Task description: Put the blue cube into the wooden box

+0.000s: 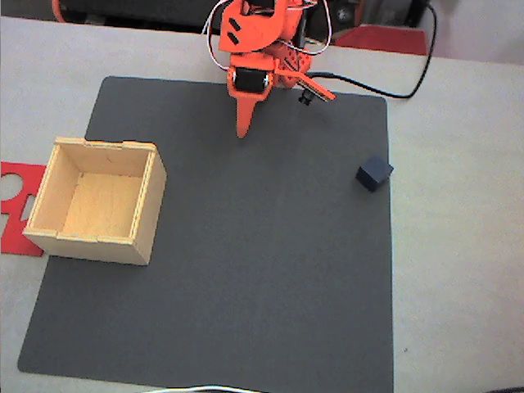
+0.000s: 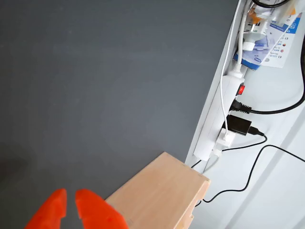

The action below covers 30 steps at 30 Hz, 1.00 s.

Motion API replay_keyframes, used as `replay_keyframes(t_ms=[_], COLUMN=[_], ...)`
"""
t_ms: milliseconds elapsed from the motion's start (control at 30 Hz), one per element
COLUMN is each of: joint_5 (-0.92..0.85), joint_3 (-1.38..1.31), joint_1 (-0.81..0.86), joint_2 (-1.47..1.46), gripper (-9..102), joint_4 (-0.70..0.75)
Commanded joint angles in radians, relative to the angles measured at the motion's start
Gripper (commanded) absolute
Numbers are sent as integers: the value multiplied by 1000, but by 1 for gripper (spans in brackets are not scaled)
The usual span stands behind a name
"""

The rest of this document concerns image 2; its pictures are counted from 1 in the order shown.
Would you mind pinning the light wooden box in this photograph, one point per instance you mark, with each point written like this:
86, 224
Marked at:
162, 190

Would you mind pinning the blue and white carton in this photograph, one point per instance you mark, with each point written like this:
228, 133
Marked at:
250, 60

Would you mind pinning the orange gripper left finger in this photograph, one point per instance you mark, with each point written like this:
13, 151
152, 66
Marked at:
53, 210

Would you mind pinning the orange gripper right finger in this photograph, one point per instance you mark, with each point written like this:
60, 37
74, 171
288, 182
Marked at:
100, 214

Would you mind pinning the white power strip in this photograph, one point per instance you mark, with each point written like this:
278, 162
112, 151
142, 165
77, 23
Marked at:
214, 119

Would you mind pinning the black USB charger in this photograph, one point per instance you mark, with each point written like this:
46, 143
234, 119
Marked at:
238, 125

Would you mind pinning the dark grey mat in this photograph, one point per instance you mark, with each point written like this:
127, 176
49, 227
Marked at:
95, 83

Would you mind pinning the white leaflet with flags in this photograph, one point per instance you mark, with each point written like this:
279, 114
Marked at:
278, 55

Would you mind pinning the white USB charger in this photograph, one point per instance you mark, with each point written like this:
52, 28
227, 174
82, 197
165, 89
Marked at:
226, 139

